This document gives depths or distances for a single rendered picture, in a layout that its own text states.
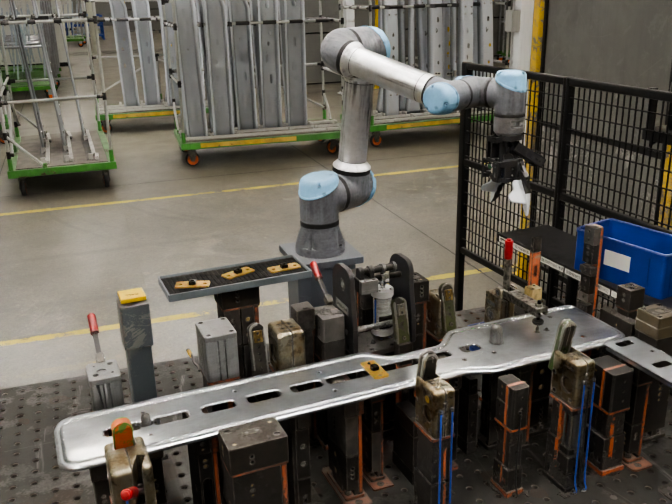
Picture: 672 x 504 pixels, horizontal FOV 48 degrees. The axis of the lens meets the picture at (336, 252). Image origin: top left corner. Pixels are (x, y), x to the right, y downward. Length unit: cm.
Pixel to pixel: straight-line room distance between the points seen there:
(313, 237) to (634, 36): 233
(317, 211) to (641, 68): 225
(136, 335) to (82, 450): 39
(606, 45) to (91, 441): 332
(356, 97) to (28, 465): 133
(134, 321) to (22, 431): 59
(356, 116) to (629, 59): 214
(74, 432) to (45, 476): 45
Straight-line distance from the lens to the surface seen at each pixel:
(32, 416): 237
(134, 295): 186
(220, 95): 852
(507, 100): 189
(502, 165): 191
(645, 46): 399
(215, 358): 175
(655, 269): 219
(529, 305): 197
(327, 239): 218
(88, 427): 167
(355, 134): 221
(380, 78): 194
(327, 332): 186
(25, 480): 211
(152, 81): 1114
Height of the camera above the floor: 185
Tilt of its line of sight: 20 degrees down
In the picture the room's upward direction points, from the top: 1 degrees counter-clockwise
